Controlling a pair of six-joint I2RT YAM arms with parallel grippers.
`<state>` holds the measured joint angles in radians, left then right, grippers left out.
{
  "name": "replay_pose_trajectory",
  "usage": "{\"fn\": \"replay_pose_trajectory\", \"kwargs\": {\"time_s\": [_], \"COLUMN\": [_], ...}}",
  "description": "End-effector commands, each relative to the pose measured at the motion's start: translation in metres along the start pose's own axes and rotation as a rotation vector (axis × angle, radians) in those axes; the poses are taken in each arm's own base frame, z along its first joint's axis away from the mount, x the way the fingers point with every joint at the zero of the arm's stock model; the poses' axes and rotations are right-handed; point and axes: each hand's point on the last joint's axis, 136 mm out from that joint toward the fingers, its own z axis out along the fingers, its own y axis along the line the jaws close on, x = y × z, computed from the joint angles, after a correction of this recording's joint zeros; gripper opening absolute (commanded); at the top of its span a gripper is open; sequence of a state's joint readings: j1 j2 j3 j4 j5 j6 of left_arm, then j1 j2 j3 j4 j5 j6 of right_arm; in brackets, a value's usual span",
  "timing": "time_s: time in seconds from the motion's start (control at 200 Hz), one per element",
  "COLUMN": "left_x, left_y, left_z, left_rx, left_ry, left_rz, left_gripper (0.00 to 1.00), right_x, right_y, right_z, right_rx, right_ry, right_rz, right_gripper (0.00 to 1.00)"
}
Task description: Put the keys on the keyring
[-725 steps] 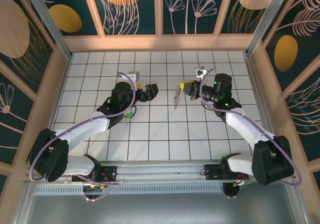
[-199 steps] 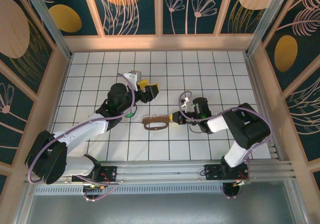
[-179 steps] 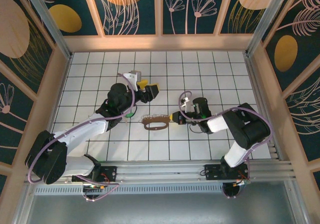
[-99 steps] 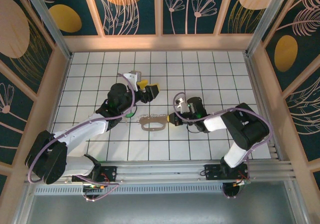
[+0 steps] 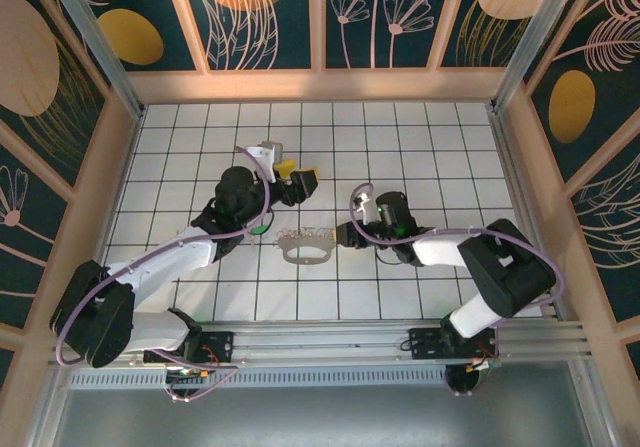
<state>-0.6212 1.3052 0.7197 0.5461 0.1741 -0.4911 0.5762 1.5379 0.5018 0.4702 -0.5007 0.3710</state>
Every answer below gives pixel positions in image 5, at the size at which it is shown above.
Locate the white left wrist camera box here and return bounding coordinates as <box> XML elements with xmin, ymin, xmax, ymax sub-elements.
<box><xmin>247</xmin><ymin>139</ymin><xmax>286</xmax><ymax>184</ymax></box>

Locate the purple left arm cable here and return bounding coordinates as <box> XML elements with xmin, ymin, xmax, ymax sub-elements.
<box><xmin>53</xmin><ymin>145</ymin><xmax>274</xmax><ymax>404</ymax></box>

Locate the grey slotted cable duct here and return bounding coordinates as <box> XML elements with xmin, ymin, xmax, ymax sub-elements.
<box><xmin>67</xmin><ymin>368</ymin><xmax>449</xmax><ymax>391</ymax></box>

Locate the controller board with wires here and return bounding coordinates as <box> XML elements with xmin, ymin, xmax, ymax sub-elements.
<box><xmin>443</xmin><ymin>359</ymin><xmax>501</xmax><ymax>398</ymax></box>
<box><xmin>164</xmin><ymin>364</ymin><xmax>221</xmax><ymax>383</ymax></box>

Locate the green-headed key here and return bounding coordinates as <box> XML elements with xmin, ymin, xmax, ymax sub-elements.
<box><xmin>247</xmin><ymin>222</ymin><xmax>272</xmax><ymax>254</ymax></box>

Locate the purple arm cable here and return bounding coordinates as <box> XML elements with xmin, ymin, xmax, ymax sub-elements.
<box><xmin>348</xmin><ymin>182</ymin><xmax>567</xmax><ymax>358</ymax></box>
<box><xmin>53</xmin><ymin>145</ymin><xmax>274</xmax><ymax>404</ymax></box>

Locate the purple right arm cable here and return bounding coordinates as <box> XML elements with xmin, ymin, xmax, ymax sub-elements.
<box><xmin>348</xmin><ymin>182</ymin><xmax>567</xmax><ymax>358</ymax></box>

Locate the aluminium side rail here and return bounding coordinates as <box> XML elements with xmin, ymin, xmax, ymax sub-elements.
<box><xmin>78</xmin><ymin>109</ymin><xmax>146</xmax><ymax>328</ymax></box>
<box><xmin>487</xmin><ymin>106</ymin><xmax>566</xmax><ymax>321</ymax></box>

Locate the long aluminium base rail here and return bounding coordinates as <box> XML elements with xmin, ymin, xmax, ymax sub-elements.
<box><xmin>48</xmin><ymin>318</ymin><xmax>594</xmax><ymax>368</ymax></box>

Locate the aluminium corner post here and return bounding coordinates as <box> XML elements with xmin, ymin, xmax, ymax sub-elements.
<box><xmin>40</xmin><ymin>0</ymin><xmax>147</xmax><ymax>119</ymax></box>
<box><xmin>490</xmin><ymin>0</ymin><xmax>586</xmax><ymax>116</ymax></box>

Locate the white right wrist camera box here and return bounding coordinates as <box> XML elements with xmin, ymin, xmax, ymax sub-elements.
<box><xmin>351</xmin><ymin>189</ymin><xmax>376</xmax><ymax>226</ymax></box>

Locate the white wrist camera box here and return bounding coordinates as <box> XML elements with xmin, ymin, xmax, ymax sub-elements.
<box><xmin>247</xmin><ymin>139</ymin><xmax>286</xmax><ymax>184</ymax></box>
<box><xmin>351</xmin><ymin>189</ymin><xmax>376</xmax><ymax>226</ymax></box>

